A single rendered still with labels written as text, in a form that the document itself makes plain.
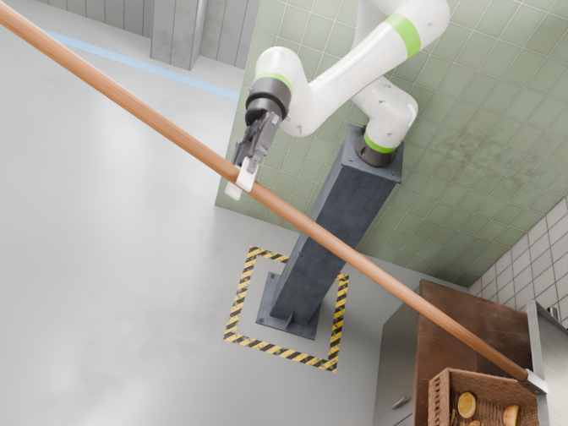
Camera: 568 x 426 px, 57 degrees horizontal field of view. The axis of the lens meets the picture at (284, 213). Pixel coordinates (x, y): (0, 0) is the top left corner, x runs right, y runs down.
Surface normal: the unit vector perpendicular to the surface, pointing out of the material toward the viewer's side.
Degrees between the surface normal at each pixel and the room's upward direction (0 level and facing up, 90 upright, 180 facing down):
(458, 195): 90
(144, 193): 0
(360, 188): 90
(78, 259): 0
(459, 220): 90
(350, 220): 90
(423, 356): 0
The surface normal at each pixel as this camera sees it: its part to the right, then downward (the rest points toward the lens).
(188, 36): -0.19, 0.75
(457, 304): 0.24, -0.59
